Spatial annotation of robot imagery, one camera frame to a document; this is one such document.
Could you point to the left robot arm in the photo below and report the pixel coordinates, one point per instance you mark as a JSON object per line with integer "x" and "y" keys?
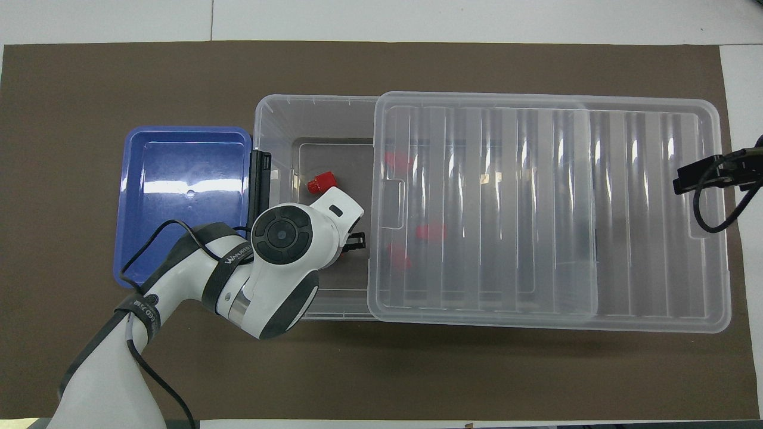
{"x": 280, "y": 235}

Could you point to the red block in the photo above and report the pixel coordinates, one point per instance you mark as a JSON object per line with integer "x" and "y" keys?
{"x": 397, "y": 161}
{"x": 399, "y": 256}
{"x": 431, "y": 232}
{"x": 322, "y": 182}

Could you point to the black box latch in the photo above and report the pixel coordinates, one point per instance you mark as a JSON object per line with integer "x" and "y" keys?
{"x": 260, "y": 185}

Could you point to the clear plastic storage box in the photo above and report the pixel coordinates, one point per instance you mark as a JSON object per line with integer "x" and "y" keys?
{"x": 280, "y": 125}

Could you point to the clear plastic box lid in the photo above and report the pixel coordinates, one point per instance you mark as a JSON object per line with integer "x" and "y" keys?
{"x": 536, "y": 208}

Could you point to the blue plastic tray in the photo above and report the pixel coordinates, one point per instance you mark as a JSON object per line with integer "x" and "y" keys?
{"x": 179, "y": 173}

